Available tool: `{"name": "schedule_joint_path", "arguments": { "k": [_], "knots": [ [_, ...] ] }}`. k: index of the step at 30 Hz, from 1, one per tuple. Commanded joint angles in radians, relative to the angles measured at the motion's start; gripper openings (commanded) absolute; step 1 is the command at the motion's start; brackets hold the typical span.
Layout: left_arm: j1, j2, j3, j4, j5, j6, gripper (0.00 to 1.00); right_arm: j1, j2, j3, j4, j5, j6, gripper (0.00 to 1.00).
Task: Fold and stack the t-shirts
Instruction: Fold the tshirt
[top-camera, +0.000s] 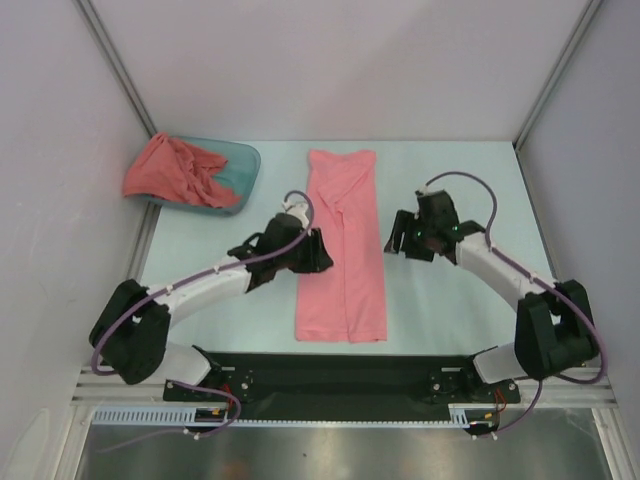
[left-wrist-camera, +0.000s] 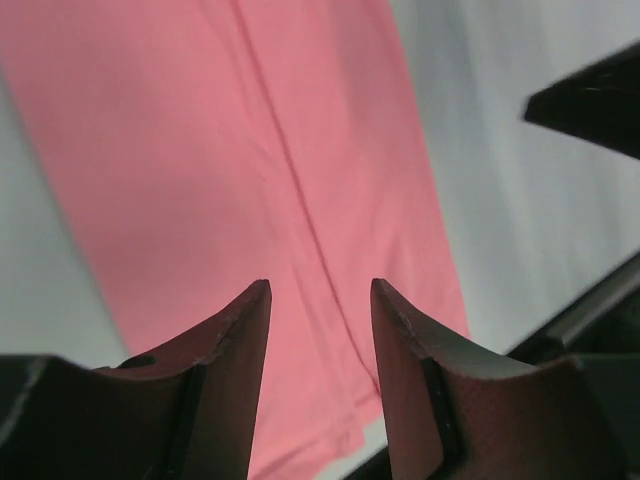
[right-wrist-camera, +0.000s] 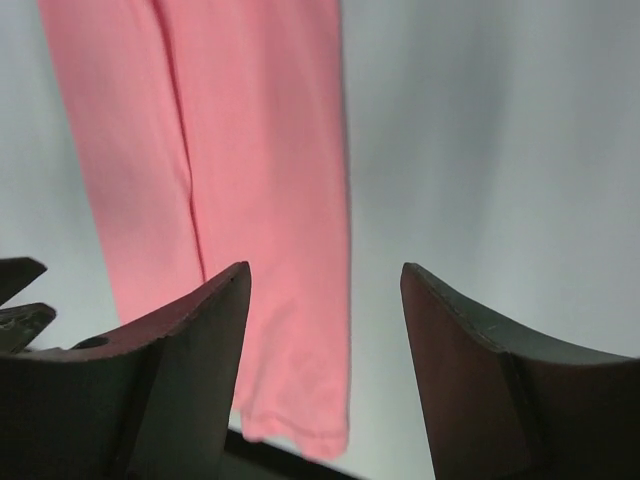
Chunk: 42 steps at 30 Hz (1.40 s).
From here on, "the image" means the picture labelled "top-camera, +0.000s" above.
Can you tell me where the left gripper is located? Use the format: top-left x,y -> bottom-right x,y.
275,229 -> 333,275

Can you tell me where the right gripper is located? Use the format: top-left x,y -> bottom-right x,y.
384,209 -> 436,262

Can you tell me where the light pink t shirt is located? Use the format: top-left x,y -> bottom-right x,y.
295,150 -> 387,343

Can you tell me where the teal plastic bin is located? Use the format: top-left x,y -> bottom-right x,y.
134,136 -> 261,217

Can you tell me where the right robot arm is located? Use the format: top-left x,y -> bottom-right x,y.
384,190 -> 601,401

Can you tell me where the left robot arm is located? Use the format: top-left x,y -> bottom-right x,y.
89,213 -> 334,400

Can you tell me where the salmon red t shirt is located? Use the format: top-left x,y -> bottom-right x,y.
122,132 -> 241,208

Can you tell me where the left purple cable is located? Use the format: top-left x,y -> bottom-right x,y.
92,189 -> 315,376

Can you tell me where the purple cable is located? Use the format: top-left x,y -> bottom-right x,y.
92,189 -> 315,376
422,170 -> 609,426

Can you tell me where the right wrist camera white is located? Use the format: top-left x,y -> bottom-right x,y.
415,185 -> 443,197

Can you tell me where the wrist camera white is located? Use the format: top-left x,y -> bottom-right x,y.
282,200 -> 310,229
415,185 -> 443,197

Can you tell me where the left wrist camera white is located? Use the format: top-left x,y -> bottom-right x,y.
282,200 -> 310,229

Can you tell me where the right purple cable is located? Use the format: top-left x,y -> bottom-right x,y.
422,170 -> 609,426

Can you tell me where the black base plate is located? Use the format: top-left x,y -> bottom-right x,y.
163,353 -> 521,422

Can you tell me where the white slotted cable duct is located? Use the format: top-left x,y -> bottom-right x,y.
92,403 -> 474,429

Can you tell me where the aluminium front rail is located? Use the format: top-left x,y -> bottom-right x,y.
70,367 -> 618,409

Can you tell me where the right aluminium corner post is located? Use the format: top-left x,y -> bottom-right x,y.
512,0 -> 606,153

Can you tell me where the aluminium corner post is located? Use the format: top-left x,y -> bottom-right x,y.
71,0 -> 158,138
512,0 -> 606,153

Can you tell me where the left aluminium corner post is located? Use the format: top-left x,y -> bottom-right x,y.
71,0 -> 158,138

